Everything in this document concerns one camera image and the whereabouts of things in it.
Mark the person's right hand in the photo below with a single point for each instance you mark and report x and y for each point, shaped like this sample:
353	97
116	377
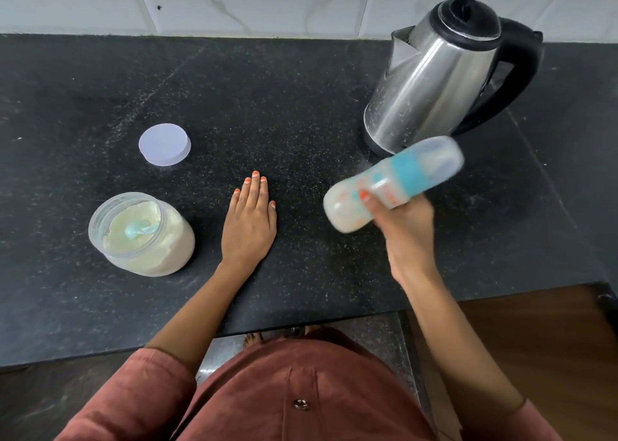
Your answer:
410	242

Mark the person's left hand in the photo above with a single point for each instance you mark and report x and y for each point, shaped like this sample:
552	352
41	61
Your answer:
248	235

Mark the clear plastic baby bottle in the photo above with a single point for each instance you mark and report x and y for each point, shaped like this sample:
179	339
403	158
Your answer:
347	204

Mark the clear milk powder jar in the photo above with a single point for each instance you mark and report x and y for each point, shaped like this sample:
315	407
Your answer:
169	247

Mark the blue bottle teat cap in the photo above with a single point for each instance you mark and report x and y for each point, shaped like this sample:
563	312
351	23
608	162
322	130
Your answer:
429	163

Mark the light blue measuring scoop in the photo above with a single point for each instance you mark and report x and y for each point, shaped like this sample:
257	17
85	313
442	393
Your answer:
140	228

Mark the lilac round jar lid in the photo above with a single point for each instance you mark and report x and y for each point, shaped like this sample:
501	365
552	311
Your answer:
164	144

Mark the steel electric kettle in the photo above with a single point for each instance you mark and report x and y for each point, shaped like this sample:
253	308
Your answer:
425	88

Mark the person's right forearm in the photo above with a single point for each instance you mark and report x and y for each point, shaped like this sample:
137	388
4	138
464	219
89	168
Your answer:
463	349

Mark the person's left forearm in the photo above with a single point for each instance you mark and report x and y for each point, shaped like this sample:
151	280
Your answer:
193	320

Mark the person's left foot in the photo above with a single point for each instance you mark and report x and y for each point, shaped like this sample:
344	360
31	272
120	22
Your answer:
253	340

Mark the person's foot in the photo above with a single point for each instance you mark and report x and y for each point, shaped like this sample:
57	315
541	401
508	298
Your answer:
253	340
311	329

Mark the person's right foot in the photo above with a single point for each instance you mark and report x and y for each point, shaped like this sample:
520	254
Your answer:
311	329

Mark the reddish pink garment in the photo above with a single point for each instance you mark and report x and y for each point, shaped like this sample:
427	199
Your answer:
289	397

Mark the dark wooden cabinet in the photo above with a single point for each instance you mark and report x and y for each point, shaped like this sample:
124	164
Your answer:
545	349

